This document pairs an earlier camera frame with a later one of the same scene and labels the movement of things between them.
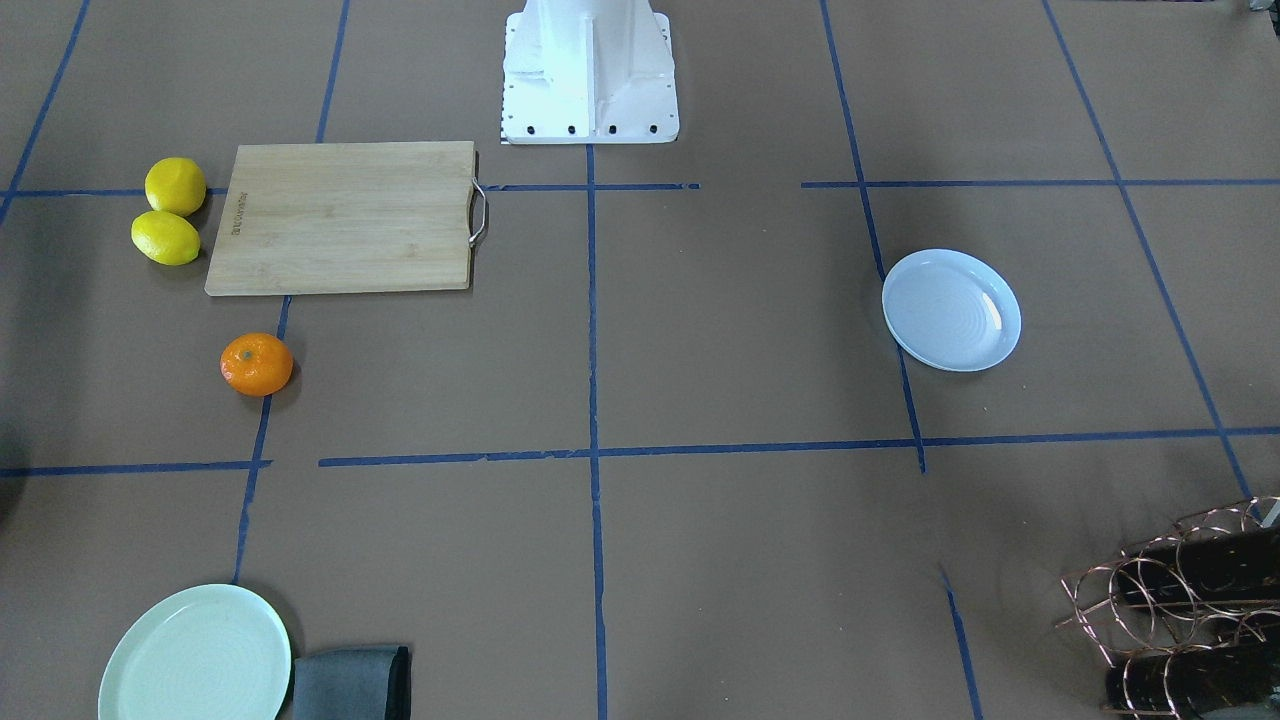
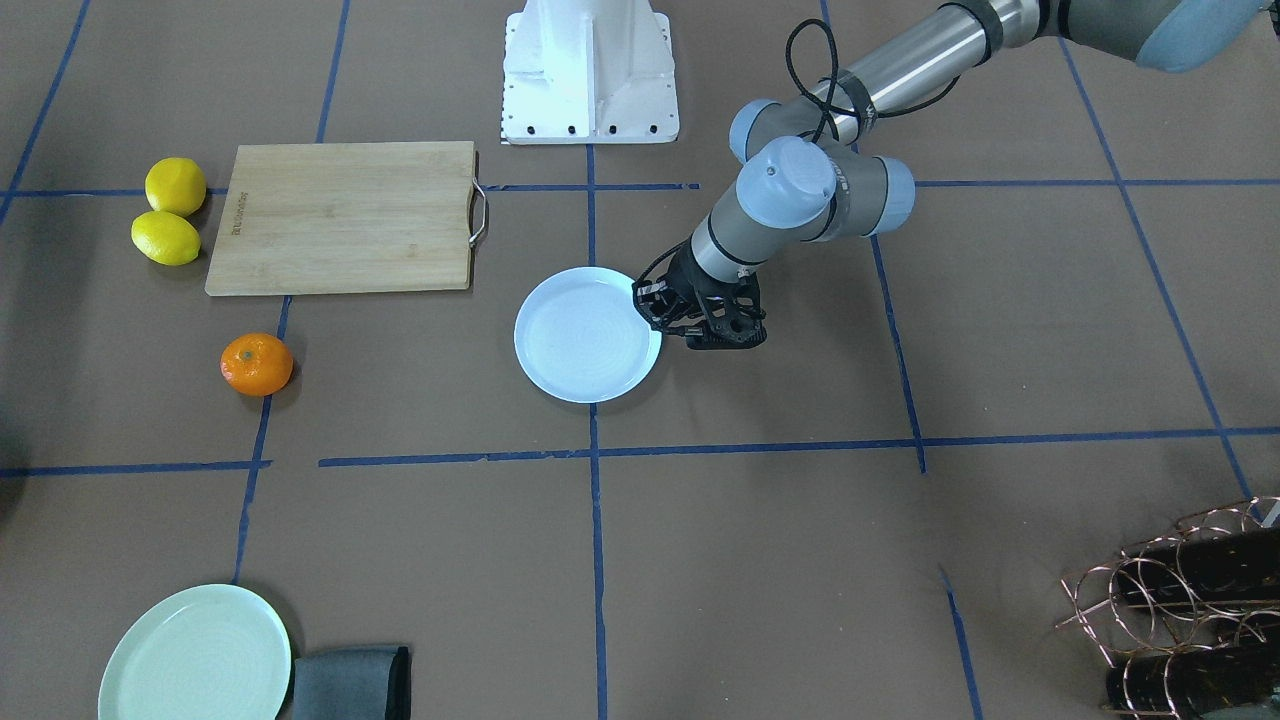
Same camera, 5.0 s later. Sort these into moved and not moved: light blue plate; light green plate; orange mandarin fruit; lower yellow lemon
Moved: light blue plate
Not moved: orange mandarin fruit; lower yellow lemon; light green plate
